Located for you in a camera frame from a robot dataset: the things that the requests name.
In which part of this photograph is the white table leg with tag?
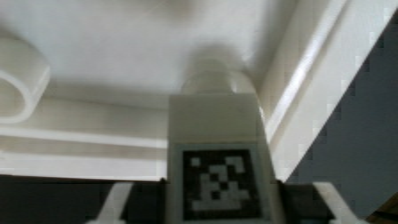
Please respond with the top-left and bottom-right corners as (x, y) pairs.
(166, 59), (285, 224)

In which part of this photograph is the white square tabletop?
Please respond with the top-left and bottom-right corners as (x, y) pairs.
(0, 0), (352, 183)

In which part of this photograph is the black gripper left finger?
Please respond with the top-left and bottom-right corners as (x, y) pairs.
(86, 182), (134, 224)

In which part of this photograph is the white obstacle wall right piece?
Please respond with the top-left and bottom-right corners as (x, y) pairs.
(262, 0), (398, 180)

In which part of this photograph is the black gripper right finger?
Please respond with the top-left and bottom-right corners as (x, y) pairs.
(313, 182), (370, 224)

